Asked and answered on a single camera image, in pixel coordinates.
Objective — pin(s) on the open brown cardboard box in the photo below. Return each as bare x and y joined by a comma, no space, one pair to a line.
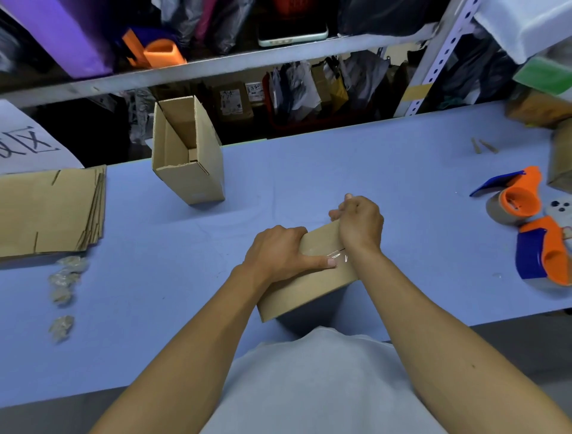
196,174

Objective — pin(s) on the white tablet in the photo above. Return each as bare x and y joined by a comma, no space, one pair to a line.
292,35

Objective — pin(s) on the person's right forearm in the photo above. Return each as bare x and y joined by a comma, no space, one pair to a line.
438,344

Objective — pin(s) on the stack of flat cardboard boxes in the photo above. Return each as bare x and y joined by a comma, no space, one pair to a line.
49,210

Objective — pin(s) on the white paper sign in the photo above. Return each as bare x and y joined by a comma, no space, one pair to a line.
27,138

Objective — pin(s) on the person's right fingers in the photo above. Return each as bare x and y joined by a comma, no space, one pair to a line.
343,206

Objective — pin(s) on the white foam block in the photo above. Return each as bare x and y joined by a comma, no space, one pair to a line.
523,24

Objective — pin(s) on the brown cardboard box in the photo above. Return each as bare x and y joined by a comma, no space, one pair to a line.
308,286
196,174

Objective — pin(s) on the person's left hand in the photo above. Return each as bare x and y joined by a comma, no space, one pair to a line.
272,255

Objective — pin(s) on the person's white shirt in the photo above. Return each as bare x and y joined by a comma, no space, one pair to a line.
321,384

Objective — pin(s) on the brown wrapped package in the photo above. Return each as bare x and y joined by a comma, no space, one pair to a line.
538,109

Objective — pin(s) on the person's left thumb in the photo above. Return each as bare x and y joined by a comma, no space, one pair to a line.
319,263

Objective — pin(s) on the crumpled clear tape piece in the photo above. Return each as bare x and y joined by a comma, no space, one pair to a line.
61,295
72,264
60,327
63,279

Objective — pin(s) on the person's left forearm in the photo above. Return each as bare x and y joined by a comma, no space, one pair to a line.
187,353

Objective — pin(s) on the person's right hand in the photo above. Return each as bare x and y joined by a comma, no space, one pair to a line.
362,223

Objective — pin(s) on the brown cardboard carton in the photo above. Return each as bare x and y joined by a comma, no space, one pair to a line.
562,161

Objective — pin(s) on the grey metal shelf rack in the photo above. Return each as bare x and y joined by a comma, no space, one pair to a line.
232,62

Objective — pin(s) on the purple box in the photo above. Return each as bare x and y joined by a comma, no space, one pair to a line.
62,35

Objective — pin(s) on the small cardboard scrap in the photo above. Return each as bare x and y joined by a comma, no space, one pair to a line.
489,146
476,145

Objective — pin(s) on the green plastic packet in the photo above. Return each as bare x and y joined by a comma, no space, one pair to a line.
545,75

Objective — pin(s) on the white plastic part with holes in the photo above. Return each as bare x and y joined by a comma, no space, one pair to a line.
559,210

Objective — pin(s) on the black plastic bag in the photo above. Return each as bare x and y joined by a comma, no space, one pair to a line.
384,15

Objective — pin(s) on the brown labelled parcel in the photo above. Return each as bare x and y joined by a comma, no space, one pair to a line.
232,103

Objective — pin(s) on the orange blue tape dispenser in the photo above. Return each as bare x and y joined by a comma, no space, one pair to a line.
543,252
516,201

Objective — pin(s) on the red basket of bags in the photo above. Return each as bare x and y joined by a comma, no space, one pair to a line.
308,96

